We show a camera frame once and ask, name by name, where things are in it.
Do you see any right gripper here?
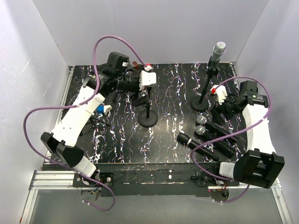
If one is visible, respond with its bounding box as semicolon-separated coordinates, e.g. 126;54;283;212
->
208;91;240;126

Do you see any round base microphone stand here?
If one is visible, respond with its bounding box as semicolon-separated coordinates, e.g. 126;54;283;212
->
138;87;158;128

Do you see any black microphone iridescent head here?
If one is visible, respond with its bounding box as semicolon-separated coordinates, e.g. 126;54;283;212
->
195;115;230;140

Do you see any black glitter microphone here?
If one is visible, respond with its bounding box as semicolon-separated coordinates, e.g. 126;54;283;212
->
195;125;235;158

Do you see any small black tripod stand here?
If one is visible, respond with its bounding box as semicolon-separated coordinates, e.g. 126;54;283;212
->
79;117;110;137

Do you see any matte black microphone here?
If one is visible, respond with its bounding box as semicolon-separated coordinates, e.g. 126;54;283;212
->
177;133;220;162

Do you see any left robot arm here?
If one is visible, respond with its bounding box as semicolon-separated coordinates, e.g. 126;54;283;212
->
41;52;157;187

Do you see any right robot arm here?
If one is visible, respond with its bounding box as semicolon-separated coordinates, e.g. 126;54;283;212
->
211;81;285;189

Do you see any right round base stand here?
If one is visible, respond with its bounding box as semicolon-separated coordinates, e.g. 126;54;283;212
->
191;67;219;112

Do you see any silver glitter microphone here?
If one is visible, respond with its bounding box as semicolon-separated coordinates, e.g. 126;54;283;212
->
207;42;226;70

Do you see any brown wooden metronome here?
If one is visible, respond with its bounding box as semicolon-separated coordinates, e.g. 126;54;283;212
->
131;61;140;70

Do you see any white and blue block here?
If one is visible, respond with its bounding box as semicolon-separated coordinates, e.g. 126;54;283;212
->
97;105;112;115

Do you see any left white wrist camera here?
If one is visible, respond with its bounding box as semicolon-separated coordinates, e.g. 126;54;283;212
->
139;64;157;91

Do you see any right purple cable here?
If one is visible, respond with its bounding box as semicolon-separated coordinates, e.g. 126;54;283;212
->
191;76;272;203

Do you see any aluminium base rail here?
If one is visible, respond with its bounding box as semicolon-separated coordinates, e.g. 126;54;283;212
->
20;62;292;224

